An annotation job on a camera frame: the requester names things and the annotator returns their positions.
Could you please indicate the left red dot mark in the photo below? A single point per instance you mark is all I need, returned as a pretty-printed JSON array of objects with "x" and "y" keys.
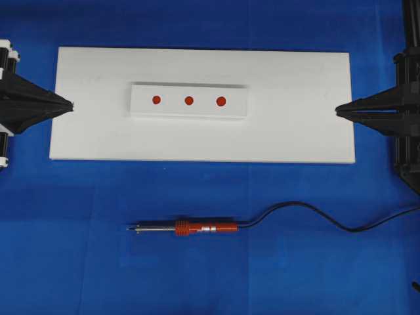
[{"x": 156, "y": 99}]

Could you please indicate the left gripper white rollers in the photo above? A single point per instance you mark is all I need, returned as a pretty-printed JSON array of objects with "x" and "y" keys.
[{"x": 16, "y": 118}]

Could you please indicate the black aluminium frame rail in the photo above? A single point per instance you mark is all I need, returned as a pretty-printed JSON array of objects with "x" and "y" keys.
[{"x": 411, "y": 22}]

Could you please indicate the large white foam board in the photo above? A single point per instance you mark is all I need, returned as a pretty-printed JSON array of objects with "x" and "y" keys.
[{"x": 292, "y": 97}]

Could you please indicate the red dot mark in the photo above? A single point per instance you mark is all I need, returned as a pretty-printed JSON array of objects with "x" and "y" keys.
[
  {"x": 189, "y": 100},
  {"x": 221, "y": 101},
  {"x": 156, "y": 99}
]

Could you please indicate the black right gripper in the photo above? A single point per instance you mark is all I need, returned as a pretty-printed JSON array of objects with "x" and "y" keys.
[{"x": 397, "y": 98}]

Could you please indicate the right red dot mark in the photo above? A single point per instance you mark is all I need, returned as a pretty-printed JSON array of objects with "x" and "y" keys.
[{"x": 221, "y": 101}]

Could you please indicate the red handled soldering iron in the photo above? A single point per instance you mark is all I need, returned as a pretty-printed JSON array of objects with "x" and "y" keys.
[{"x": 184, "y": 227}]

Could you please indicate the small white raised plate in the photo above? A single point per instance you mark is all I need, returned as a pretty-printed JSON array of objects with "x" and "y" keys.
[{"x": 172, "y": 101}]

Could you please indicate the middle red dot mark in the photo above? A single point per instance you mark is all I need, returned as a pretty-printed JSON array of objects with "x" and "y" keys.
[{"x": 189, "y": 100}]

